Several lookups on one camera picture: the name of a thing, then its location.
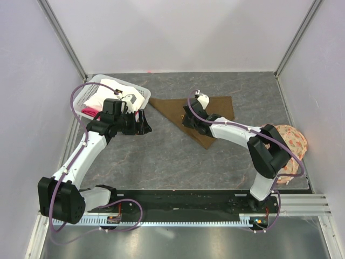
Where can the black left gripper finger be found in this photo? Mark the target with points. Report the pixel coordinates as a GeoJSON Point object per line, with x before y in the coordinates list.
{"type": "Point", "coordinates": [143, 128]}
{"type": "Point", "coordinates": [141, 119]}

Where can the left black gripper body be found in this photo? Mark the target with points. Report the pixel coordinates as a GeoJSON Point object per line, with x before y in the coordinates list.
{"type": "Point", "coordinates": [126, 124]}

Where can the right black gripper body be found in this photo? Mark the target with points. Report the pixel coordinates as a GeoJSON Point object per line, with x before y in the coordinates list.
{"type": "Point", "coordinates": [188, 122]}

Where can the brown cloth napkin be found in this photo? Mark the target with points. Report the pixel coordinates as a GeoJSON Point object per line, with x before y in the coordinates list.
{"type": "Point", "coordinates": [172, 109]}

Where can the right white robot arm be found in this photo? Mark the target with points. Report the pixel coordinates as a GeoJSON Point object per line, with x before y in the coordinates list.
{"type": "Point", "coordinates": [268, 151]}

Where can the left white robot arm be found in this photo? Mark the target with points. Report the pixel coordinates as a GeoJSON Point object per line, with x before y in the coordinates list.
{"type": "Point", "coordinates": [60, 196]}

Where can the white folded t-shirt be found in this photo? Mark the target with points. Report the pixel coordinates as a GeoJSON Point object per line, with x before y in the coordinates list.
{"type": "Point", "coordinates": [115, 91]}

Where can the pink folded cloth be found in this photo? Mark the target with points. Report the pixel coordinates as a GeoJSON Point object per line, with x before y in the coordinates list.
{"type": "Point", "coordinates": [89, 112]}

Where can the white plastic basket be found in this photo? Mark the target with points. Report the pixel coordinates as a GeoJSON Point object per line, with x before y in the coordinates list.
{"type": "Point", "coordinates": [91, 89]}

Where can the floral pink hat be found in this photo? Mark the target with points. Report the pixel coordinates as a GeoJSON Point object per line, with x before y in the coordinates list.
{"type": "Point", "coordinates": [297, 143]}

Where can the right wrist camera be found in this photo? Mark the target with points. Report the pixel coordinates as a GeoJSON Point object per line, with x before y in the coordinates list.
{"type": "Point", "coordinates": [202, 98]}

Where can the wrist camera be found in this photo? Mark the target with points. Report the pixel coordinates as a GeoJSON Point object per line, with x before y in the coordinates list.
{"type": "Point", "coordinates": [202, 98]}
{"type": "Point", "coordinates": [128, 104]}

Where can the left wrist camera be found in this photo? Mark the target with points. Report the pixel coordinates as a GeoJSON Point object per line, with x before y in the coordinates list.
{"type": "Point", "coordinates": [128, 104]}

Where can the slotted cable duct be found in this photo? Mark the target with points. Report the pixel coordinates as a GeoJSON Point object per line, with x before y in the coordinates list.
{"type": "Point", "coordinates": [114, 221]}

